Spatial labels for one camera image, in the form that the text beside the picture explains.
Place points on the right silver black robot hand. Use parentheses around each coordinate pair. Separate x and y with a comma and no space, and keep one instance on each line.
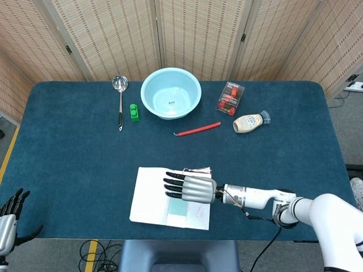
(198,190)

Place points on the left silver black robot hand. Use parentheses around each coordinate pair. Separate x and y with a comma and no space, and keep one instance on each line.
(5,229)

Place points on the teal bookmark with pink tassel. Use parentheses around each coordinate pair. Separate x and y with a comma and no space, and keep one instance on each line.
(177,208)

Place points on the white and orange notebook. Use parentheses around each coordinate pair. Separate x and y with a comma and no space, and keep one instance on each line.
(149,198)

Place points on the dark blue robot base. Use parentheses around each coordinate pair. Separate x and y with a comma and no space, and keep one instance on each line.
(178,255)

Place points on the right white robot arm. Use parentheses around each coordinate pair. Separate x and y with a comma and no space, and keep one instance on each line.
(326,215)

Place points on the red pen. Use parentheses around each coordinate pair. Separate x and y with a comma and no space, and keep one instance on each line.
(198,129)

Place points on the beige squeeze bottle, blue cap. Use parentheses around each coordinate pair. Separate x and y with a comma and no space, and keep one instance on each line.
(248,123)

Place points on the light blue plastic bowl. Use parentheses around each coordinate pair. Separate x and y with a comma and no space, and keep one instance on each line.
(170,96)

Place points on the clear box of red pieces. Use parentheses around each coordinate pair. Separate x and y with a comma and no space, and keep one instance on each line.
(231,97)

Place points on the green toy building block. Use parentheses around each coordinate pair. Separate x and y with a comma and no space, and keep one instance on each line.
(134,113)

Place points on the dark blue table cloth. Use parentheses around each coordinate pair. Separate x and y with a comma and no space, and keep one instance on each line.
(85,156)

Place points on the white shoe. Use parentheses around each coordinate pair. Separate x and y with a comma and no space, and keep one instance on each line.
(358,192)

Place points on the woven folding screen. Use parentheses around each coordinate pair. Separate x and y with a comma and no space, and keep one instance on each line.
(113,34)

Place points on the white power strip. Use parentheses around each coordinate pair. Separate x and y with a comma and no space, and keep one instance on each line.
(354,86)

